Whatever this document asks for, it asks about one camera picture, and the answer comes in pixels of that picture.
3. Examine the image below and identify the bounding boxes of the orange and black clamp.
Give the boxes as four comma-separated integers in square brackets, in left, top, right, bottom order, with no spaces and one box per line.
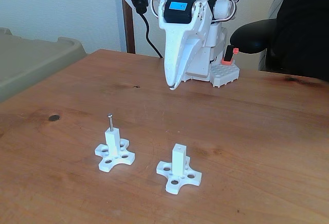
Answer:
[221,44,239,67]

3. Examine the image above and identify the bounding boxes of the white servo wire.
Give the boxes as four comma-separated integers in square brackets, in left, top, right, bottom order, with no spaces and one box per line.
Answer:
[213,0,237,22]

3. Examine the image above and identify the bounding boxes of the white cross-base post stand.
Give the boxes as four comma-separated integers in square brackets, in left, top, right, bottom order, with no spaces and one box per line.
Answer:
[156,143,203,195]
[94,128,136,173]

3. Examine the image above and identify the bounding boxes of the person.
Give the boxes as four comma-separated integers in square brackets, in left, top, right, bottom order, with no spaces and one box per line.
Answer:
[264,0,329,82]

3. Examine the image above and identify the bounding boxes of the brown wooden post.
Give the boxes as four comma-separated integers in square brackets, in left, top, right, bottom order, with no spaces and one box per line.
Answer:
[120,0,136,54]

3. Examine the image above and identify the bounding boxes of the black webcam cable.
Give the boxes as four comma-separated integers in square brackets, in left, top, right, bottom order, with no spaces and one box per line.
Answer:
[138,12,164,59]

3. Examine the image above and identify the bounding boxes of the black chair armrest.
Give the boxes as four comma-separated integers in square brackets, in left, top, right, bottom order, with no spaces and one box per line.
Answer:
[229,18,278,55]

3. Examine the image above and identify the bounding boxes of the beige plastic bin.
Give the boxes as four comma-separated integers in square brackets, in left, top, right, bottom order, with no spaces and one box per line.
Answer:
[0,27,88,104]

